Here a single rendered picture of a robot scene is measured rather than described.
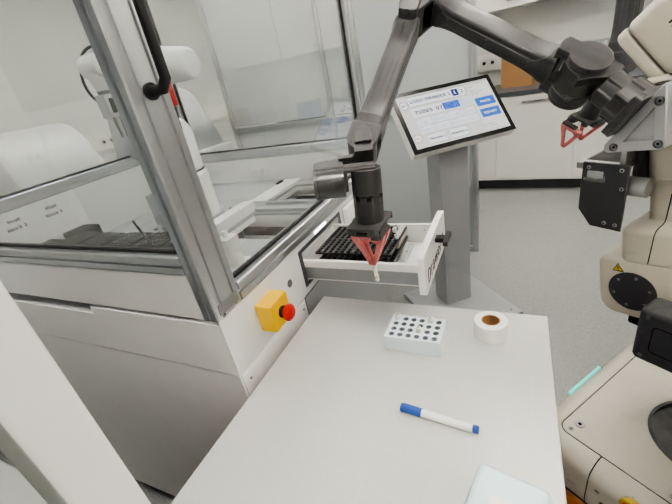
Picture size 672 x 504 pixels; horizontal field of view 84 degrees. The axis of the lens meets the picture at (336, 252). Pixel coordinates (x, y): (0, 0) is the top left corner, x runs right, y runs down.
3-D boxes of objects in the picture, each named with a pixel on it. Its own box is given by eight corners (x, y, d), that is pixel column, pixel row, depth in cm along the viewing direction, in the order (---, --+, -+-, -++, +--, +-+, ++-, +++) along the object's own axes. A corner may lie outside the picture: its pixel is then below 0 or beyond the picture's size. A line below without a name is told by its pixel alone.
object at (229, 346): (380, 203, 161) (375, 170, 154) (240, 376, 80) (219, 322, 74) (212, 207, 201) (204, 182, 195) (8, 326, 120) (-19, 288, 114)
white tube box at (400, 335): (447, 332, 86) (446, 319, 85) (440, 357, 80) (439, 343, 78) (395, 326, 92) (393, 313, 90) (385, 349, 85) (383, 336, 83)
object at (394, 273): (438, 241, 112) (437, 222, 110) (420, 287, 92) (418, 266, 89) (321, 239, 129) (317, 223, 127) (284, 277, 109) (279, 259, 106)
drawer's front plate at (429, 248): (445, 243, 113) (443, 209, 109) (427, 296, 90) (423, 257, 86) (439, 243, 114) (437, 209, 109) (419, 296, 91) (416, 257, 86)
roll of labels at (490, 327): (485, 348, 80) (485, 334, 78) (468, 329, 86) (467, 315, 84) (514, 339, 81) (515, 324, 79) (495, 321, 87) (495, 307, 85)
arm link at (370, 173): (381, 163, 66) (378, 156, 71) (342, 168, 66) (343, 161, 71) (384, 200, 69) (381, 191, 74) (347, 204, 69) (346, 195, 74)
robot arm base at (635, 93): (644, 98, 63) (678, 85, 68) (607, 70, 66) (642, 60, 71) (604, 139, 71) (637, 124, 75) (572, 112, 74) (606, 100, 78)
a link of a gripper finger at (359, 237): (353, 268, 77) (349, 226, 73) (365, 253, 83) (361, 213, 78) (385, 271, 74) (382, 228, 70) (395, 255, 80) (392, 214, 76)
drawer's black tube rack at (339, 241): (409, 245, 112) (406, 226, 109) (393, 276, 98) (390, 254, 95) (342, 244, 122) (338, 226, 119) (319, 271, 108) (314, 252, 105)
